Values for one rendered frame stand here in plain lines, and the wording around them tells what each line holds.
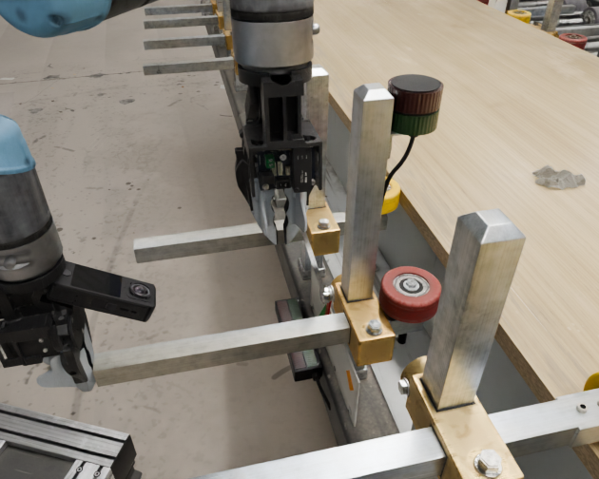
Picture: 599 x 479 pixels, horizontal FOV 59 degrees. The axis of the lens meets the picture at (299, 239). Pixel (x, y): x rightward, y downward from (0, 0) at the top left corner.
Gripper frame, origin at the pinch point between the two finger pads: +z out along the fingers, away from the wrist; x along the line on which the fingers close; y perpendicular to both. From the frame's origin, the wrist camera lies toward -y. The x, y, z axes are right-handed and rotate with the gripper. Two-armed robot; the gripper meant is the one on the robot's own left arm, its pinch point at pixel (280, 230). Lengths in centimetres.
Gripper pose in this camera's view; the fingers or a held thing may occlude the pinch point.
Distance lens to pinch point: 62.6
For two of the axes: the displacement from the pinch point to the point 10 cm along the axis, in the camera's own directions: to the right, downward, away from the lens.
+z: 0.2, 8.4, 5.4
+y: 1.9, 5.3, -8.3
